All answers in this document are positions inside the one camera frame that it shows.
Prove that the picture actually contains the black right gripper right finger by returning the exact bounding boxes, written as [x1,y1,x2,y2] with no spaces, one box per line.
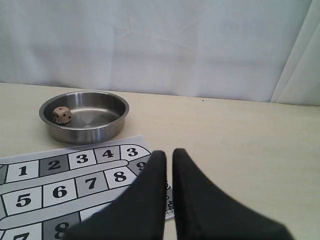
[172,148,294,240]

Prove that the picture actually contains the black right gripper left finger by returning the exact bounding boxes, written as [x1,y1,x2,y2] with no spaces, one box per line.
[63,150,167,240]

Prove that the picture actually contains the beige wooden die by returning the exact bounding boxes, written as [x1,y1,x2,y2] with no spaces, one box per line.
[52,106,72,125]

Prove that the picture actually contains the printed paper game board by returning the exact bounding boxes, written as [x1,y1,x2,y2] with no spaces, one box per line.
[0,135,175,240]

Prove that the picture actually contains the round stainless steel bowl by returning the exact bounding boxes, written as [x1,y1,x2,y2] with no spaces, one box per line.
[39,90,130,145]

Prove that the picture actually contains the white backdrop curtain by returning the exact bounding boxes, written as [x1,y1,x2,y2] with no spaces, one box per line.
[0,0,320,105]

